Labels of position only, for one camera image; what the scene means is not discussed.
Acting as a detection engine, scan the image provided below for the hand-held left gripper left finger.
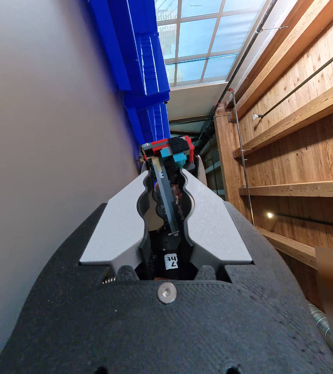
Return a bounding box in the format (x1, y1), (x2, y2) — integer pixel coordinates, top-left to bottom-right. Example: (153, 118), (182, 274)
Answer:
(79, 170), (152, 271)

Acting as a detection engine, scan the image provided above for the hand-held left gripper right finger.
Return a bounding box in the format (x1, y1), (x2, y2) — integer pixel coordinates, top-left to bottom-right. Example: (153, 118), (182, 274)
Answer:
(181, 168), (254, 271)

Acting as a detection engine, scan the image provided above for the toy brick model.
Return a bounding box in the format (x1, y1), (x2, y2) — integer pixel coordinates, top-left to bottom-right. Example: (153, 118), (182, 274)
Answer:
(141, 136), (195, 236)

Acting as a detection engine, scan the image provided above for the person's right hand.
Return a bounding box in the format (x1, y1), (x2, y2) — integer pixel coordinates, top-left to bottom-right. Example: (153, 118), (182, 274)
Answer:
(172, 184), (185, 206)

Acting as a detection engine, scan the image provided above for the rusty ceiling rod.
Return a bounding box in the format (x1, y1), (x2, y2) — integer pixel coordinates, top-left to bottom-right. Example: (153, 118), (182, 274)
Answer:
(228, 88), (255, 225)

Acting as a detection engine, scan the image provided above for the small blue storage bin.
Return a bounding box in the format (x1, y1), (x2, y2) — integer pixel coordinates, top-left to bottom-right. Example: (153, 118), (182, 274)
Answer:
(124, 99), (171, 146)

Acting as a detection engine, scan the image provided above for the wooden ceiling beam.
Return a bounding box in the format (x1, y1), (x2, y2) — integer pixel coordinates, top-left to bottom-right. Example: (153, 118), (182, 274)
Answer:
(239, 180), (333, 198)
(255, 226), (317, 268)
(234, 74), (333, 160)
(225, 0), (333, 119)

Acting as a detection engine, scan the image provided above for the hanging spot lamp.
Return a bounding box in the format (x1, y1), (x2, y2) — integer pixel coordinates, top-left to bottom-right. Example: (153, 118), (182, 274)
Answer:
(253, 41), (333, 120)

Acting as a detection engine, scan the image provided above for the large blue storage bin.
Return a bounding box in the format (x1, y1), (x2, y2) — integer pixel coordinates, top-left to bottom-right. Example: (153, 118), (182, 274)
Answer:
(87, 0), (171, 103)

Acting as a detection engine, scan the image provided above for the large paned window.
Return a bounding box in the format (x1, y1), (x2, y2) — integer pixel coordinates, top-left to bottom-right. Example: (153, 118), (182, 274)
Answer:
(155, 0), (268, 86)

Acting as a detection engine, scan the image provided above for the silver ventilation duct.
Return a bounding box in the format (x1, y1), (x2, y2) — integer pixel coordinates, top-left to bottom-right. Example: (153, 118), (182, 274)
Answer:
(308, 303), (333, 351)

